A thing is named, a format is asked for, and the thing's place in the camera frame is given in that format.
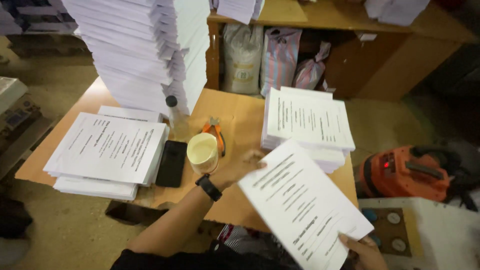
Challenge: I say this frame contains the large striped plastic bag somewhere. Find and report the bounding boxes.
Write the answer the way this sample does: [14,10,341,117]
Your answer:
[259,26,303,98]

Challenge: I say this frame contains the low stack of printed booklets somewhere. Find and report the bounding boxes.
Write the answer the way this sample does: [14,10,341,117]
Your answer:
[43,105,170,202]

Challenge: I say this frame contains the white machine with round buttons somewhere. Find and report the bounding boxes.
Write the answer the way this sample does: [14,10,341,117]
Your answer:
[358,196,480,270]

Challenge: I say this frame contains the wooden desk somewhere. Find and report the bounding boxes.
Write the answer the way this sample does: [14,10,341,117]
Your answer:
[205,0,478,103]

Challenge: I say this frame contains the wide pile of white paper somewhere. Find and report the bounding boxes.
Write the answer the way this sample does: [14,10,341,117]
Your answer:
[364,0,431,27]

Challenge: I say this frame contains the small pile of white paper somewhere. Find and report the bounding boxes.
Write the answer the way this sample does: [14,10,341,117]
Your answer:
[209,0,265,25]

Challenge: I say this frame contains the white printed booklet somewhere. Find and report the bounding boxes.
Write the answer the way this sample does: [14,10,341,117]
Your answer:
[238,138,375,270]

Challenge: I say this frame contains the clear bottle with black cap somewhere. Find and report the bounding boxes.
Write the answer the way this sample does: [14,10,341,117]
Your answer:
[165,95,190,143]

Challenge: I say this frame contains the person's left hand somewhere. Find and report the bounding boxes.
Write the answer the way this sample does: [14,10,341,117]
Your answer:
[218,149,268,191]

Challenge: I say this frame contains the orange power tool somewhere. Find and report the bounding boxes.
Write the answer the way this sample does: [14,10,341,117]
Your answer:
[357,145,463,203]

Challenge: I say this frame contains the orange handled pliers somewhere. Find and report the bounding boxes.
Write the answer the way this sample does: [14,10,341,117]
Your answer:
[201,116,227,158]

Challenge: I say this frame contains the person's right hand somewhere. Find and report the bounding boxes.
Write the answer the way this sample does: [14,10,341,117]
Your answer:
[338,233,389,270]

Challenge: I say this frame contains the black wristwatch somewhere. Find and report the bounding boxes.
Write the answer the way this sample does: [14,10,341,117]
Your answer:
[194,173,223,203]

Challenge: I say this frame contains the tall stack of white paper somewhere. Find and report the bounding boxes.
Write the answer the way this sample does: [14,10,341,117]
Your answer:
[61,0,211,117]

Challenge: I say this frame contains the shelf with paper stacks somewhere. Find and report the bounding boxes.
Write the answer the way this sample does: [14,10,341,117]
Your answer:
[0,0,80,37]

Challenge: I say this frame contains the cream plastic cup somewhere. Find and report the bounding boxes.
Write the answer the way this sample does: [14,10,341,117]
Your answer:
[186,132,220,176]

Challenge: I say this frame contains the small striped plastic bag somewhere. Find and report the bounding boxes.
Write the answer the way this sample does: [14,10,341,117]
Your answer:
[292,41,332,91]

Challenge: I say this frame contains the white woven sack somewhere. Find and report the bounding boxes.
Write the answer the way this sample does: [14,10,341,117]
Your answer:
[223,23,264,95]

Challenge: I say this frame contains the black smartphone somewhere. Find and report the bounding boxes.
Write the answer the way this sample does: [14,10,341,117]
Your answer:
[155,140,188,188]

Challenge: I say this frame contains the person's black shirt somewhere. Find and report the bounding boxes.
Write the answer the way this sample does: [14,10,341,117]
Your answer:
[110,224,355,270]

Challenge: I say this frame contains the thick stack of printed booklets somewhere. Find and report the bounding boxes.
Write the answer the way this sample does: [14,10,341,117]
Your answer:
[260,86,356,174]

